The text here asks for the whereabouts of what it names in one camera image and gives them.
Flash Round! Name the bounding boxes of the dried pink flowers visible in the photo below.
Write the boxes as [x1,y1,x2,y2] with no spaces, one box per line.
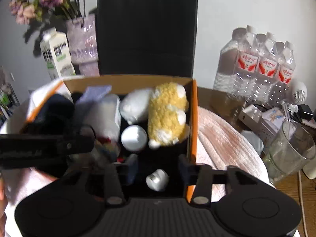
[8,0,86,25]

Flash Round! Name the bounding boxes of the translucent plastic box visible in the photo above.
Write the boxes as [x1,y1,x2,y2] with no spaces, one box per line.
[74,94,122,142]

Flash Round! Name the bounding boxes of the purple cloth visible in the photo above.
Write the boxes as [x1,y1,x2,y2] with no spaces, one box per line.
[75,85,112,105]

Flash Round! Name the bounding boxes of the water bottle pack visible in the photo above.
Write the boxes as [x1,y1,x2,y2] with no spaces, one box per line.
[213,26,296,104]

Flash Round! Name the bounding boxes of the navy blue pouch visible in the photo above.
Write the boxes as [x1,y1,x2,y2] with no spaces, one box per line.
[21,94,74,136]

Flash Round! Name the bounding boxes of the purple glass vase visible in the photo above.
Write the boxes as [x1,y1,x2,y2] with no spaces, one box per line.
[66,14,100,76]

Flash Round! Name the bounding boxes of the milk carton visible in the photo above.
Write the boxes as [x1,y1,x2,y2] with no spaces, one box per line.
[40,27,75,80]

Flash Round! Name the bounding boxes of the clear glass pitcher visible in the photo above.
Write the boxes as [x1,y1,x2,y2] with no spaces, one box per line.
[263,121,315,185]

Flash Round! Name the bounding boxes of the person left hand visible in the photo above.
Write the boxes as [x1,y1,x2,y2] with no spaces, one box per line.
[0,174,8,237]

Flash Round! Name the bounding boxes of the white jar lid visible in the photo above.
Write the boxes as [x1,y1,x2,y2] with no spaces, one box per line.
[120,125,147,152]

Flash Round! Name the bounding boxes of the white round speaker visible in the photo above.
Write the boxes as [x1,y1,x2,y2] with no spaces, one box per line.
[290,79,308,105]

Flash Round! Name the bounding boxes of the small white cap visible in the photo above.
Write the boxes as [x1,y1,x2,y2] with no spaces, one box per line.
[146,169,169,192]

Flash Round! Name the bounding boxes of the white thermos bottle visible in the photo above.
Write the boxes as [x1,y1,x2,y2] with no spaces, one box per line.
[303,157,316,179]

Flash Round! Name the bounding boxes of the wire storage rack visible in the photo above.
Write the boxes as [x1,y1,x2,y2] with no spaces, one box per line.
[0,83,20,126]

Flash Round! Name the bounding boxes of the black paper bag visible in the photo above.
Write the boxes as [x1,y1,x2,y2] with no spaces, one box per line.
[96,0,198,78]

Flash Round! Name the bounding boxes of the red cardboard box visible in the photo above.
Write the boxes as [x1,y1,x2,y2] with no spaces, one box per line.
[23,82,189,198]

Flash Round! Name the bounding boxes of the yellow white plush toy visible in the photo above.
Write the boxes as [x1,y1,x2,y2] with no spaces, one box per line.
[119,82,191,150]

